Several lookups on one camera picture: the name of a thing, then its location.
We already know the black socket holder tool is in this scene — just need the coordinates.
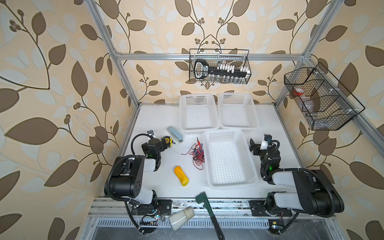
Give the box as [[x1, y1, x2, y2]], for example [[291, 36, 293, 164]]
[[192, 59, 252, 80]]

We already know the white basket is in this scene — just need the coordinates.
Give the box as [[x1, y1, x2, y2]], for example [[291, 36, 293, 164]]
[[203, 129, 259, 190], [179, 94, 220, 134], [218, 93, 259, 131]]

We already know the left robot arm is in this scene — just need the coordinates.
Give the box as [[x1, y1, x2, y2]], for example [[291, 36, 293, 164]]
[[104, 131, 173, 235]]

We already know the black wire basket right wall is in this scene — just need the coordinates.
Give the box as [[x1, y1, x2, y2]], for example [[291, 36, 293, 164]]
[[284, 63, 366, 131]]

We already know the aluminium frame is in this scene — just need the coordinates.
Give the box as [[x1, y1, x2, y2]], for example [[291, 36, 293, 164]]
[[92, 1, 384, 240]]

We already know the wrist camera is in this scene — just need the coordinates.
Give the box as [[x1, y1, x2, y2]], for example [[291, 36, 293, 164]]
[[147, 130, 155, 137], [260, 134, 272, 150]]

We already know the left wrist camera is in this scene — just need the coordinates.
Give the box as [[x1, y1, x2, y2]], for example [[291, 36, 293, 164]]
[[147, 130, 155, 137]]

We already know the white basket back right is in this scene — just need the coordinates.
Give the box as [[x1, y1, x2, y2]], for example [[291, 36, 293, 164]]
[[218, 93, 259, 131]]

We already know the white basket front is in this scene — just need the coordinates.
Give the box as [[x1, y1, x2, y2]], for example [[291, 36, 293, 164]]
[[203, 129, 259, 190]]

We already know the green handled wrench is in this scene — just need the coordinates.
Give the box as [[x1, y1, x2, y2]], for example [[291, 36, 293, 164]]
[[195, 192, 225, 240]]

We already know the black wire basket back wall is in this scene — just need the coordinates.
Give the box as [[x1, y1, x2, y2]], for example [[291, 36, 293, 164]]
[[189, 48, 252, 85]]

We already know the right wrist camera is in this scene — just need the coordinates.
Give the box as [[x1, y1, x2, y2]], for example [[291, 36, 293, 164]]
[[260, 134, 272, 150]]

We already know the white basket back left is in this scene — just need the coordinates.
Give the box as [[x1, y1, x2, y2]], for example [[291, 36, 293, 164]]
[[179, 94, 220, 134]]

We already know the white plastic bottle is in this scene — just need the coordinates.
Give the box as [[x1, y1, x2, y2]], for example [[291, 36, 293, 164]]
[[169, 207, 195, 231]]

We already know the yellow black tape measure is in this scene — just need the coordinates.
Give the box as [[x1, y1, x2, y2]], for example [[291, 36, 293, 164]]
[[162, 136, 175, 148]]

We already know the black wire basket wall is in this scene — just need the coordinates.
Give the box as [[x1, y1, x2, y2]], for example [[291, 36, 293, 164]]
[[189, 48, 252, 85], [284, 63, 366, 131]]

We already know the red object in wire basket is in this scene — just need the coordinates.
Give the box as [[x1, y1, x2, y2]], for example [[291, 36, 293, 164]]
[[293, 88, 305, 97]]

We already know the grey blue stapler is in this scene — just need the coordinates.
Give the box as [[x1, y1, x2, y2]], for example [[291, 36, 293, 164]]
[[167, 126, 185, 144]]

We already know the red cable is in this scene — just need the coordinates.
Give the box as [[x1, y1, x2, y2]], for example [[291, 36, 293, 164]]
[[181, 137, 206, 171]]

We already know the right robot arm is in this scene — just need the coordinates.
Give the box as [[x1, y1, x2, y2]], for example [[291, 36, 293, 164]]
[[249, 135, 345, 235]]

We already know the blue cable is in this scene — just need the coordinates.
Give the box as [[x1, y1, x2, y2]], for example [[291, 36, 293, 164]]
[[191, 143, 205, 163]]

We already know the yellow plastic corn toy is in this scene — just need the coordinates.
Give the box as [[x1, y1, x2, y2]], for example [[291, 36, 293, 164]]
[[174, 166, 189, 187]]

